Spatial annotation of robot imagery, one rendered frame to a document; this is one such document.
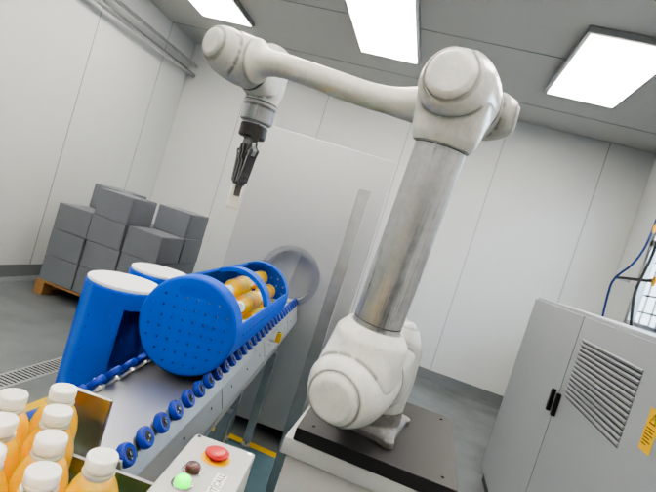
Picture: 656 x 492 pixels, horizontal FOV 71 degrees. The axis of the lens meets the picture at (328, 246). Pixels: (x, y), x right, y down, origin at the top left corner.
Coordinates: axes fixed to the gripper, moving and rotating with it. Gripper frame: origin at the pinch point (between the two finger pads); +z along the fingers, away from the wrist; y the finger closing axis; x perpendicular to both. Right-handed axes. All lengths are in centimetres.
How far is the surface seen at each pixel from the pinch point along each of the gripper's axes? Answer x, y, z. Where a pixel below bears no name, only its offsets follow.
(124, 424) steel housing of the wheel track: 17, -23, 55
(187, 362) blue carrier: 0.0, -0.9, 48.3
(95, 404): 25, -37, 43
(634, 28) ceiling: -262, 86, -186
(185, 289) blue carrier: 5.1, 3.4, 28.9
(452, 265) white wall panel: -377, 302, 10
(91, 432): 25, -38, 49
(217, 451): 11, -64, 36
